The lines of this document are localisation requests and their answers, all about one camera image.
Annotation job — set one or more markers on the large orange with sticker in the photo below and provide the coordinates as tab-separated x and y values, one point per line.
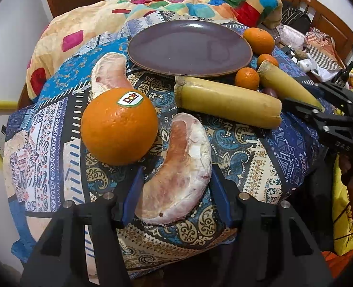
119	126

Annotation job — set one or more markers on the colourful squares yellow quilt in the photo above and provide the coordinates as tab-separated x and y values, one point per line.
66	33

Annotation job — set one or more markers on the small tangerine left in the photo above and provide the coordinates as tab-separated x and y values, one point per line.
247	78

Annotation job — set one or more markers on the pink pomelo segment front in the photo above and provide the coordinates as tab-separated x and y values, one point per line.
172	193

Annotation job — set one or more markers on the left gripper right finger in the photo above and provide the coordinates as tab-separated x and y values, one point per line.
272	247

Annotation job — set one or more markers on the pink pomelo segment back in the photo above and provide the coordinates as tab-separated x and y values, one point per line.
109	73

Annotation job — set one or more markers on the wooden bed headboard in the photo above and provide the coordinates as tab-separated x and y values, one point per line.
328	22

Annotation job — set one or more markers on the small tangerine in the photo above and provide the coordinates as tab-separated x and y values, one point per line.
267	57
247	78

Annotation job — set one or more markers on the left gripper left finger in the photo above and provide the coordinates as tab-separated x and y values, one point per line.
59	257

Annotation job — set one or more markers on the purple round plate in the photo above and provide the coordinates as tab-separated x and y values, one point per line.
190	48

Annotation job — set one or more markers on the black backpack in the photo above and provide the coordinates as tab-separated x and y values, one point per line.
296	19

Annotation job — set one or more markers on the large orange right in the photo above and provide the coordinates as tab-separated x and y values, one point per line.
260	40

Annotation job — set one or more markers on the yellow sugarcane piece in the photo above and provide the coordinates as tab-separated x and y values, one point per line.
228	102
285	86

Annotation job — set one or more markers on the pink quilted bag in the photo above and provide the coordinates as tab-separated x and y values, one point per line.
291	37

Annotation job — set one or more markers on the small dark red grape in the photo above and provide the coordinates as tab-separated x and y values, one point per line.
270	92

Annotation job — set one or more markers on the small tangerine right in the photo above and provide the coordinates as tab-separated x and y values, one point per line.
267	57

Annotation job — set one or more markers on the pink pomelo segment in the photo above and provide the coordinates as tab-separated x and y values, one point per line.
109	73
172	193

